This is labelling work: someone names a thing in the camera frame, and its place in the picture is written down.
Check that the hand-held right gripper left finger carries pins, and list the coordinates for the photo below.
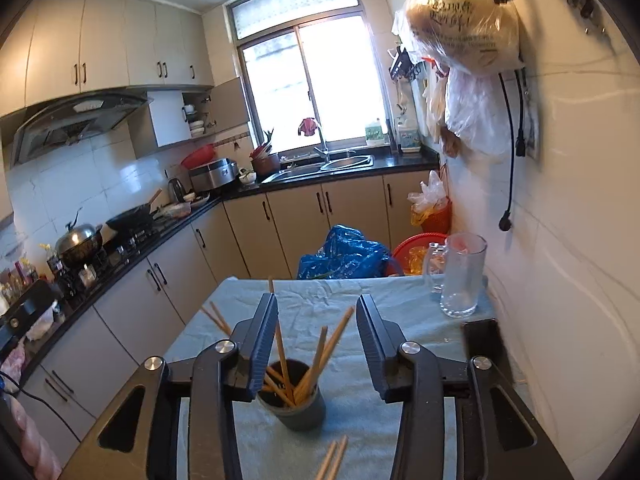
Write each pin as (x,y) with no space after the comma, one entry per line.
(262,345)

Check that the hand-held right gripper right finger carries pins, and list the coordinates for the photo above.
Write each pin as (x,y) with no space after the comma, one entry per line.
(370,345)

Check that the bunch of wooden chopsticks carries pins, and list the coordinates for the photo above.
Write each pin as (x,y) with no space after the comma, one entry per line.
(284,360)

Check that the dark grey perforated chopstick holder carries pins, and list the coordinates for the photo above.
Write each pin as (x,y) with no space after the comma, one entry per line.
(305,415)

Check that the teal tablecloth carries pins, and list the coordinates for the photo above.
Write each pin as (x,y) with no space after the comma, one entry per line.
(320,305)

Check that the blue plastic bag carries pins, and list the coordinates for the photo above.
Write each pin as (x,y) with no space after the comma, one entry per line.
(345,257)

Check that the red plastic basket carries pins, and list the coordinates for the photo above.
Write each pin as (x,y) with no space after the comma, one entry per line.
(412,255)

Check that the black smartphone in brown case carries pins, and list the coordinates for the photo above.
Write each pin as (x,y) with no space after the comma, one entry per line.
(482,340)

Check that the clear glass pitcher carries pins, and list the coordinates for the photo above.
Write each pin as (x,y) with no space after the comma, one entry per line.
(462,280)

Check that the beige lower kitchen cabinets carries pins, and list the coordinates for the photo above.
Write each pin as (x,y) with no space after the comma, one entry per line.
(295,220)

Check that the beige kitchen cabinets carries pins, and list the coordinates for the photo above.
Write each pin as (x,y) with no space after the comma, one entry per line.
(100,45)
(295,220)

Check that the orange bin with plastic bags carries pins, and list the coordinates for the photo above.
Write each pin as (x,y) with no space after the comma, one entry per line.
(432,212)

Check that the black gas stove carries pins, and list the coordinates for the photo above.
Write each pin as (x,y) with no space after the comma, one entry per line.
(135,237)

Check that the stone mortar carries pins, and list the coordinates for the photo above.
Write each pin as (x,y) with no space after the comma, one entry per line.
(248,178)

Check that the black kitchen countertop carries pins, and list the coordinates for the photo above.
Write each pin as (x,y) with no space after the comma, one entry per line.
(300,177)

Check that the steel rice cooker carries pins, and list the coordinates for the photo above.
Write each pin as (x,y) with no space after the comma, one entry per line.
(214,175)

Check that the steel kettle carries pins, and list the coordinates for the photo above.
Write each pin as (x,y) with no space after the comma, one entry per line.
(175,190)

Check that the brown clay pot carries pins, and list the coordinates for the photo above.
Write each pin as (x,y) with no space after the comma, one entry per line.
(266,165)

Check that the black wok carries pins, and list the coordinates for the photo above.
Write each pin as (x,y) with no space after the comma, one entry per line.
(131,216)

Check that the steel kitchen sink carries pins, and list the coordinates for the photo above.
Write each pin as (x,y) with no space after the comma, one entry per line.
(325,166)

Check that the red plastic basin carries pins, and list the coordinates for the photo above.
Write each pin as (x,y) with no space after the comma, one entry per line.
(197,156)

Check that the chrome sink faucet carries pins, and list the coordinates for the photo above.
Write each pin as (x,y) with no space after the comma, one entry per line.
(322,147)

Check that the dish soap bottle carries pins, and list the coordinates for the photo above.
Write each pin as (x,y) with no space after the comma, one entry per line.
(375,134)

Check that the steel pot with lid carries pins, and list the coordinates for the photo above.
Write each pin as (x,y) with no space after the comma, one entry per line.
(77,242)

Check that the pink rag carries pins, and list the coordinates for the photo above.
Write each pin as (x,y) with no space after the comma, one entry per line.
(308,126)

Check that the open shelf with dishes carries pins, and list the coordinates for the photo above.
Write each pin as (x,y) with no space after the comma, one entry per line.
(196,117)

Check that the black box appliance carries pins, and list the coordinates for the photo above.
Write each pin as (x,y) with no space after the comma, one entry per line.
(27,305)

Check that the pink cloth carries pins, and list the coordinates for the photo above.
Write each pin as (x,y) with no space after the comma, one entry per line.
(35,440)

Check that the white hanging plastic bag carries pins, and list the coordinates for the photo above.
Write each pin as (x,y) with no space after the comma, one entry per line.
(475,115)

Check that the kitchen window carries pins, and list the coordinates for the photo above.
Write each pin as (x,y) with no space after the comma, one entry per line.
(310,75)

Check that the steel range hood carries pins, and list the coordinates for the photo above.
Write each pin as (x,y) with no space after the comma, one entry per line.
(75,120)

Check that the hanging bag with yellow contents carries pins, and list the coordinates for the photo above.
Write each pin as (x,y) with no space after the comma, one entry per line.
(465,20)

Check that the beige upper kitchen cabinets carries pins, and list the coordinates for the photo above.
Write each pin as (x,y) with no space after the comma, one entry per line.
(100,45)

